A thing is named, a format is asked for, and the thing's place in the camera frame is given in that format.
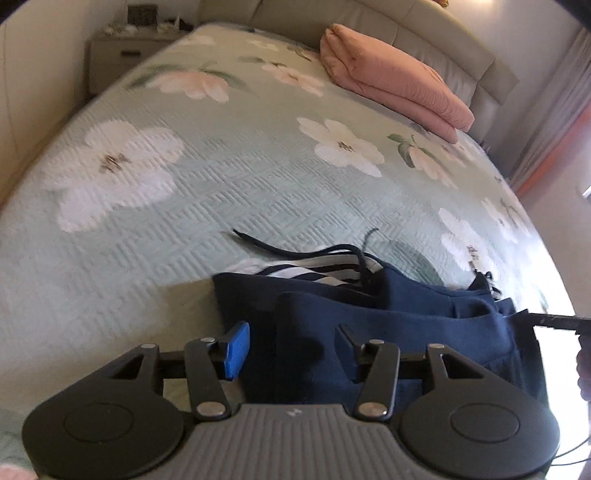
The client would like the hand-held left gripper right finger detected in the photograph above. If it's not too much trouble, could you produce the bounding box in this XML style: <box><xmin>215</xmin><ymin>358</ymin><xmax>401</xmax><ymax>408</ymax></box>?
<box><xmin>335</xmin><ymin>324</ymin><xmax>481</xmax><ymax>422</ymax></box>

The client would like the white wardrobe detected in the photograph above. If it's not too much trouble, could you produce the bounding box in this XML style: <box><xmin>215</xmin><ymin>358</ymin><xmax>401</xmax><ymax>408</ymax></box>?
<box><xmin>0</xmin><ymin>18</ymin><xmax>90</xmax><ymax>204</ymax></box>

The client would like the orange curtain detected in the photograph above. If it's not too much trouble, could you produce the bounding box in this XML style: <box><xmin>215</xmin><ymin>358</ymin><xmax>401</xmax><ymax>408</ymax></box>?
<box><xmin>515</xmin><ymin>124</ymin><xmax>591</xmax><ymax>197</ymax></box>

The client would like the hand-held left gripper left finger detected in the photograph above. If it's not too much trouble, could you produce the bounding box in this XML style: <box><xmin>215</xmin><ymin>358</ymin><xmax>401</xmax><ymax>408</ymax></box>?
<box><xmin>111</xmin><ymin>322</ymin><xmax>251</xmax><ymax>421</ymax></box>

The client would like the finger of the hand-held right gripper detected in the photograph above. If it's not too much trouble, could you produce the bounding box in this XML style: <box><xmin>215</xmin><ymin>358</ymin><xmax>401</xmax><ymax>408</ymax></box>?
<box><xmin>526</xmin><ymin>313</ymin><xmax>591</xmax><ymax>334</ymax></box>

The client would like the navy striped zip hoodie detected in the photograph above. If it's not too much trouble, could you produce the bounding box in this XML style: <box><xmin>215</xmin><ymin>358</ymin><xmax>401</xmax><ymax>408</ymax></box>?
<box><xmin>212</xmin><ymin>228</ymin><xmax>551</xmax><ymax>409</ymax></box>

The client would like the beige padded bed headboard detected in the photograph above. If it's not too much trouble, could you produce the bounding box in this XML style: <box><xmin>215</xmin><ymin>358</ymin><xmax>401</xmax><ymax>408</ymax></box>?
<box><xmin>198</xmin><ymin>0</ymin><xmax>520</xmax><ymax>137</ymax></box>

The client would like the beige nightstand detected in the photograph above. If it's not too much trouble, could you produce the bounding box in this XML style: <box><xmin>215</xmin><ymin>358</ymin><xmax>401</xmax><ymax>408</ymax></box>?
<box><xmin>88</xmin><ymin>31</ymin><xmax>190</xmax><ymax>97</ymax></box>

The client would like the dark picture frame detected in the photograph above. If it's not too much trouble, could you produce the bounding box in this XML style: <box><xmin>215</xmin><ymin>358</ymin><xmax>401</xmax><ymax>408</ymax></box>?
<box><xmin>127</xmin><ymin>4</ymin><xmax>158</xmax><ymax>26</ymax></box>

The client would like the thin black cable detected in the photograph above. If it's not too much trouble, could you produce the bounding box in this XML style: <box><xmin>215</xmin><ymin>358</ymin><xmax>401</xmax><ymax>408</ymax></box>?
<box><xmin>551</xmin><ymin>436</ymin><xmax>591</xmax><ymax>463</ymax></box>

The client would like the folded pink blanket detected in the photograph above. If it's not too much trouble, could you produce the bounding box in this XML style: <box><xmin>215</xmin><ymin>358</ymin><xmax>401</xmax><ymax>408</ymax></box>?
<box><xmin>320</xmin><ymin>24</ymin><xmax>475</xmax><ymax>144</ymax></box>

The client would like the beige curtain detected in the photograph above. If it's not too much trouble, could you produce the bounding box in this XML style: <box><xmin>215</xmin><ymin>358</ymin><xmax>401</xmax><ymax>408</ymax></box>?
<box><xmin>503</xmin><ymin>23</ymin><xmax>591</xmax><ymax>181</ymax></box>

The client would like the floral quilted bedspread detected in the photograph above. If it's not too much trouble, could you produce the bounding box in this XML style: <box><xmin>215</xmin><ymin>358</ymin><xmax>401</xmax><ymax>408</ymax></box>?
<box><xmin>0</xmin><ymin>23</ymin><xmax>575</xmax><ymax>480</ymax></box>

